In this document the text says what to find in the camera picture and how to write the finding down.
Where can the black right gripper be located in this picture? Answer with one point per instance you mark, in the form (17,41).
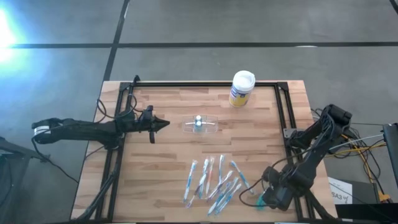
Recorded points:
(281,196)

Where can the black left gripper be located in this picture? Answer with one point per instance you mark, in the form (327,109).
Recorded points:
(146,124)

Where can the blue mouthwash bottle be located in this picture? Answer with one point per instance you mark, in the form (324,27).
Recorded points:
(259,202)
(198,124)
(198,118)

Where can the clear plastic pouch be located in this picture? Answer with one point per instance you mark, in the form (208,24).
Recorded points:
(189,129)

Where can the orange white toothbrush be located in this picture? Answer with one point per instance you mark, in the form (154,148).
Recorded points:
(210,174)

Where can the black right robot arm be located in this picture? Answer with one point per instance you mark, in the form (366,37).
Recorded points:
(317,146)

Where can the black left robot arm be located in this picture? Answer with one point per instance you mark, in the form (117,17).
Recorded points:
(81,129)

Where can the white paper label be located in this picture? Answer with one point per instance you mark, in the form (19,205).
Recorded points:
(339,189)

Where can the black equipment box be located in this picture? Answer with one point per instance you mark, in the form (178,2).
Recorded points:
(363,214)

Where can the yellow white wipes canister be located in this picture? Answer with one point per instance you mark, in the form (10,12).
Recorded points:
(241,93)

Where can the black flat screen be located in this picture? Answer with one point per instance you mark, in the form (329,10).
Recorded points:
(392,149)

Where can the black side table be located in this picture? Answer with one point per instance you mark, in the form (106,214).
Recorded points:
(21,152)

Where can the grey metal base plate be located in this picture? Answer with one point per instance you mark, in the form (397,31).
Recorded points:
(289,132)

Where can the black aluminium table frame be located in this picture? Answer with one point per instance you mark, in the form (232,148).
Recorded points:
(267,84)

